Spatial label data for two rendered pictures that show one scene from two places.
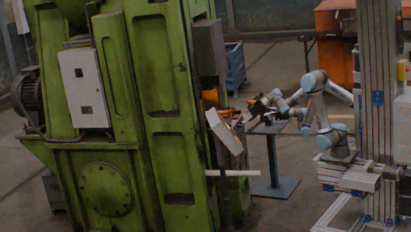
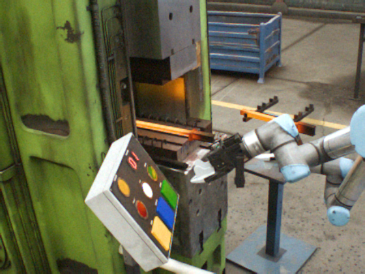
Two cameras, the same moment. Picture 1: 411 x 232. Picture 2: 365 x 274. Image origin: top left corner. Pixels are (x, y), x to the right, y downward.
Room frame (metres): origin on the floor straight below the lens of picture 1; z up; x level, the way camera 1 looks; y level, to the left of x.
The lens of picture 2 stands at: (2.41, -0.47, 1.80)
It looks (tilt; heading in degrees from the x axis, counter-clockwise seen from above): 26 degrees down; 11
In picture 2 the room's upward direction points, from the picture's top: 4 degrees counter-clockwise
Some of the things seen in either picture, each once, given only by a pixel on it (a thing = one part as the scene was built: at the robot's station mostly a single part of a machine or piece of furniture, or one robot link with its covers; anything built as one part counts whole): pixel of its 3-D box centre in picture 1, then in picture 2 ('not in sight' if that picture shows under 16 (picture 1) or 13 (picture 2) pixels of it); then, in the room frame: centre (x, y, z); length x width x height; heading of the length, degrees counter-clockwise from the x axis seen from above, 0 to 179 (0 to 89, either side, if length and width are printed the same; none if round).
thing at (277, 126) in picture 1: (268, 125); (277, 158); (4.48, -0.57, 0.66); 0.40 x 0.30 x 0.02; 148
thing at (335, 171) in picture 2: (301, 113); (337, 167); (3.84, -0.76, 0.98); 0.11 x 0.08 x 0.09; 69
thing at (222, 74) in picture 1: (198, 77); (139, 57); (4.11, 0.01, 1.32); 0.42 x 0.20 x 0.10; 69
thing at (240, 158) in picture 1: (209, 145); (156, 182); (4.16, 0.00, 0.69); 0.56 x 0.38 x 0.45; 69
